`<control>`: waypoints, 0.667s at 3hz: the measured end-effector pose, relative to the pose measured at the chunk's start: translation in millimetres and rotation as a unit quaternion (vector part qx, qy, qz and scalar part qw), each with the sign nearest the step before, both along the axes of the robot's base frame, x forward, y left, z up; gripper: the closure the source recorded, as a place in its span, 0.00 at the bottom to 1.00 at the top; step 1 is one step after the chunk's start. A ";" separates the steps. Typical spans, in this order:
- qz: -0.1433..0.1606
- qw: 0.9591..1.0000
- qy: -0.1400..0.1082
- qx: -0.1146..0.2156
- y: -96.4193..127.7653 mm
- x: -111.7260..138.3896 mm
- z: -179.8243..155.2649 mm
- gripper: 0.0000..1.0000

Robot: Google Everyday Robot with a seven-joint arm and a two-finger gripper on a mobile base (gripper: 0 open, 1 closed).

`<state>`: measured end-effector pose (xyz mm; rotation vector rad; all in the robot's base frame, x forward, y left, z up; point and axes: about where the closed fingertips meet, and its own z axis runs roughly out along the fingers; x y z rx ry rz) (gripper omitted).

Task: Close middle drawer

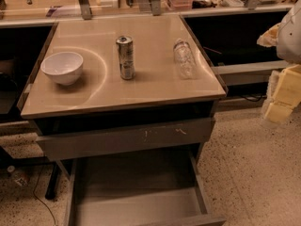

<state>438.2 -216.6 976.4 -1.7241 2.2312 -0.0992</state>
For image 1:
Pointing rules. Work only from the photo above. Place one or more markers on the small floor bottle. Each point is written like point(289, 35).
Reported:
point(18, 176)

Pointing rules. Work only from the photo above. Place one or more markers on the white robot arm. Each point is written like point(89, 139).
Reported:
point(286, 37)

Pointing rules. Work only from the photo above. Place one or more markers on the black metal table leg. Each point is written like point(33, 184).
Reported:
point(53, 181)

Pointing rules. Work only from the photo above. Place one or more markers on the grey top drawer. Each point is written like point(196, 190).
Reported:
point(126, 139)

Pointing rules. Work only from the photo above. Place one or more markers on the white ceramic bowl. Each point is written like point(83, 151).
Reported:
point(63, 68)

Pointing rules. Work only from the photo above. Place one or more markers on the grey drawer cabinet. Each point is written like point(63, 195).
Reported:
point(100, 99)

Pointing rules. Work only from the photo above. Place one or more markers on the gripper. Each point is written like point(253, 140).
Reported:
point(291, 38)

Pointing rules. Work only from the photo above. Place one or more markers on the silver drink can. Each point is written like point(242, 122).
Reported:
point(125, 48)

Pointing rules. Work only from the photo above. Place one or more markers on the grey metal shelf rail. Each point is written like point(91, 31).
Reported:
point(249, 73)

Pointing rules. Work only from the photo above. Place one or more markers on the clear plastic bottle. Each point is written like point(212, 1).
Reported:
point(184, 58)

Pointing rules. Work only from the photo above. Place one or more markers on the grey drawer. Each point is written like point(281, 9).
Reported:
point(148, 188)
point(126, 139)

